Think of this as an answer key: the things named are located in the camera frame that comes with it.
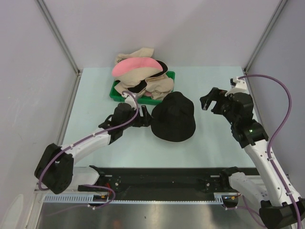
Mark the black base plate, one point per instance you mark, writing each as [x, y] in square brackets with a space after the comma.
[168, 183]

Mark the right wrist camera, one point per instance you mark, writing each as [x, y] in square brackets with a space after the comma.
[237, 86]

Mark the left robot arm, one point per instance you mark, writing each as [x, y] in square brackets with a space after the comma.
[55, 168]

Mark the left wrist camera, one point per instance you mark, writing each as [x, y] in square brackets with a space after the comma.
[130, 98]

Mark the beige bucket hat pink lining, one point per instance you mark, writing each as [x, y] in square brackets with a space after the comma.
[132, 71]

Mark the black bucket hat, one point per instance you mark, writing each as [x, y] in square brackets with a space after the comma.
[173, 119]

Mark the beige logo bucket hat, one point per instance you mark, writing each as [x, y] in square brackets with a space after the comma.
[143, 52]

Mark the aluminium frame post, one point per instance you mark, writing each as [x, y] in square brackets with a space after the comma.
[57, 34]
[272, 22]

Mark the green plastic tray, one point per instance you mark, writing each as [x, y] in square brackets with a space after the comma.
[144, 99]

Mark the white slotted cable duct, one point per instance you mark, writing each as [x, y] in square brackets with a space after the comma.
[99, 199]

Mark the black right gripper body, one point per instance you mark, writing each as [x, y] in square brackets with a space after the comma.
[222, 106]

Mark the aluminium frame post right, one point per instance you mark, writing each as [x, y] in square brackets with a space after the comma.
[272, 22]

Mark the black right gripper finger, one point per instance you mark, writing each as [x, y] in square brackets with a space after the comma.
[205, 102]
[214, 92]

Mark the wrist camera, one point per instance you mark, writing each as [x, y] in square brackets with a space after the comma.
[237, 86]
[130, 98]

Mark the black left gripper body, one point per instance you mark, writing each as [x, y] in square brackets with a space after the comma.
[140, 120]

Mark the aluminium frame post left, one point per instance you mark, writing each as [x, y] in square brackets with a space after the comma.
[57, 34]

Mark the beige hat black lining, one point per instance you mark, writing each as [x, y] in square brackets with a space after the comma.
[143, 84]

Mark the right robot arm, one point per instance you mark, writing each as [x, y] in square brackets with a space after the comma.
[279, 205]

